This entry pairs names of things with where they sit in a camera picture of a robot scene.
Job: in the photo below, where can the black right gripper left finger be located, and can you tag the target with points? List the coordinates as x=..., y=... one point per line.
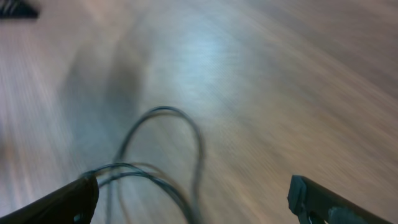
x=73, y=203

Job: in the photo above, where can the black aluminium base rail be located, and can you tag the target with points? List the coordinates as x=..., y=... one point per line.
x=18, y=9

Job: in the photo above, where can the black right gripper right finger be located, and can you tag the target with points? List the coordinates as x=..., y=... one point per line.
x=315, y=204

